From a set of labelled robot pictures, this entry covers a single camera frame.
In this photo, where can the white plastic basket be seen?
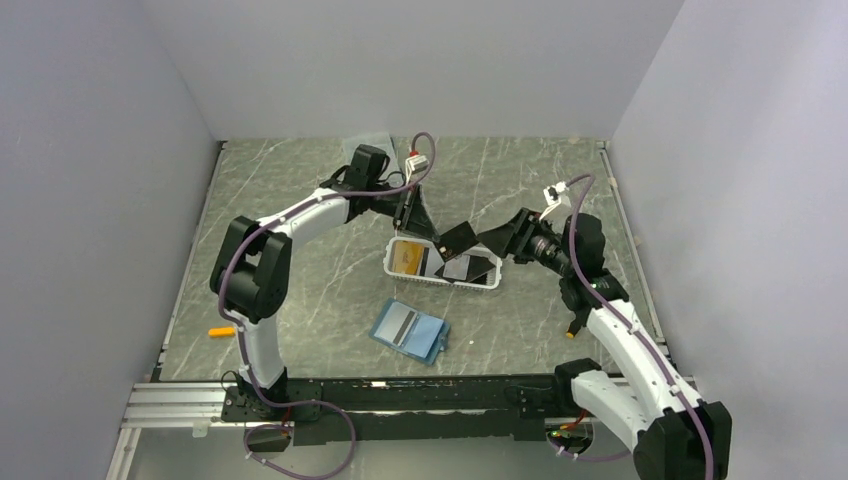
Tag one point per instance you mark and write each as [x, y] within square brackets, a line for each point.
[485, 272]

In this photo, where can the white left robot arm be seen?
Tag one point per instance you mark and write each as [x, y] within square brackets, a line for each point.
[252, 270]

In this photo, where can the yellow black screwdriver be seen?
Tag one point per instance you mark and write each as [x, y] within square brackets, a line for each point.
[576, 325]

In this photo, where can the white striped credit card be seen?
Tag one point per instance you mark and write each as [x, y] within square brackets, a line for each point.
[395, 322]

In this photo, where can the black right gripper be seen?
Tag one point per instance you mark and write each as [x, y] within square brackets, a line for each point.
[514, 238]

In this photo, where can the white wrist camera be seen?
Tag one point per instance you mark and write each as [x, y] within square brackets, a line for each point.
[555, 195]
[415, 164]

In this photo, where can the black credit card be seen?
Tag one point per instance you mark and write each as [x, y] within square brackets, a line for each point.
[456, 241]

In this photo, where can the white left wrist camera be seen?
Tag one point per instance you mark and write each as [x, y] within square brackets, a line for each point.
[415, 164]

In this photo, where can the blue card holder wallet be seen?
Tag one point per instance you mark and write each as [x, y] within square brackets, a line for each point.
[410, 332]

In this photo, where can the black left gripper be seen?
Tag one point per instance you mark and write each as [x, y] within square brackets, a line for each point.
[413, 220]

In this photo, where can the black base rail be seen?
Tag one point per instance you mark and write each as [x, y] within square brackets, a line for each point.
[519, 407]

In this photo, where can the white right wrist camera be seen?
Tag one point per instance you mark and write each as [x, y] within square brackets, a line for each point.
[555, 195]

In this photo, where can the clear plastic screw box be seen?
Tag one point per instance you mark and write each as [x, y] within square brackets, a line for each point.
[382, 140]

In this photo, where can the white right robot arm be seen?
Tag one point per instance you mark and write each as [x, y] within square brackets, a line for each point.
[669, 429]

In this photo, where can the orange handled screwdriver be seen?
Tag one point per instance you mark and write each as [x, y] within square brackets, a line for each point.
[222, 332]

